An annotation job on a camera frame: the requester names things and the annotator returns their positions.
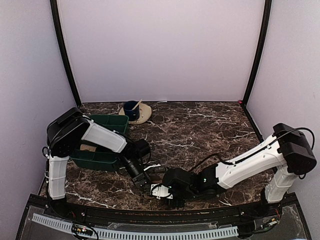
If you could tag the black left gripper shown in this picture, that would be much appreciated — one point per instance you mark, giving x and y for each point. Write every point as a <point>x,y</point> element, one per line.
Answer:
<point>144,180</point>

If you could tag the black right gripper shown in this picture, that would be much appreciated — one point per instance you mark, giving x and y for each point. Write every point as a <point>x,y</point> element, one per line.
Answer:
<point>179,204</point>

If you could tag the green plastic divided tray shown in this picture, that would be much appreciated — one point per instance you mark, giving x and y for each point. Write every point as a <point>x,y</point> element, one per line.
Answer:
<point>103,159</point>

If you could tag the striped cream red sock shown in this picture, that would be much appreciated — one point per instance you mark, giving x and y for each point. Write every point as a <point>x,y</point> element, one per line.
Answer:
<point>88,148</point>

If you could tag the tan brown sock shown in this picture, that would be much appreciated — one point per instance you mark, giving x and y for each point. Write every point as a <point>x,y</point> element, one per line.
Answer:
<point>156,179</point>

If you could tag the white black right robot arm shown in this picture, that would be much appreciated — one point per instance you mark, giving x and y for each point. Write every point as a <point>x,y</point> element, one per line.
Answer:
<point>287,149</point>

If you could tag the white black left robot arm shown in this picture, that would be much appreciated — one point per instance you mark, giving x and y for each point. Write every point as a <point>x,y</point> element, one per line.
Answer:
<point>97,142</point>

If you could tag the blue enamel mug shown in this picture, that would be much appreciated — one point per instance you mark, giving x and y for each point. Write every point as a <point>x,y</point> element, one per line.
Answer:
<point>133,115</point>

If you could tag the cream ceramic saucer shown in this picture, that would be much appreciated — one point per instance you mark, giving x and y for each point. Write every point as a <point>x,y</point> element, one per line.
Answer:
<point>145,113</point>

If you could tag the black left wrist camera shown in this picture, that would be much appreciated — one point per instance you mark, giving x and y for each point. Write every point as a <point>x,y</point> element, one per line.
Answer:
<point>155,168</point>

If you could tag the white slotted cable duct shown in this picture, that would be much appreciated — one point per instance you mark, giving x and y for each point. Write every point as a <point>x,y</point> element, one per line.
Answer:
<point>121,231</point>

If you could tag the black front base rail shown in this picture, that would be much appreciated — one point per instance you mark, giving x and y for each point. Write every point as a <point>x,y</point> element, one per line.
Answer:
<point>289,210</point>

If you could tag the black left corner post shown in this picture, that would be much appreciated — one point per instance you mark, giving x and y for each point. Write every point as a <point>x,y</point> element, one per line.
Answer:
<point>63,52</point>

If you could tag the black corner post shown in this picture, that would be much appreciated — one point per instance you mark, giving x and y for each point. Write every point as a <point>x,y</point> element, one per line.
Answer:
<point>63,52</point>
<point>258,53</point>

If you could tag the black right corner post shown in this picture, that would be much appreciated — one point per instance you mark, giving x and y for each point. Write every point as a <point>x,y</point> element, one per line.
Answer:
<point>258,53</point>

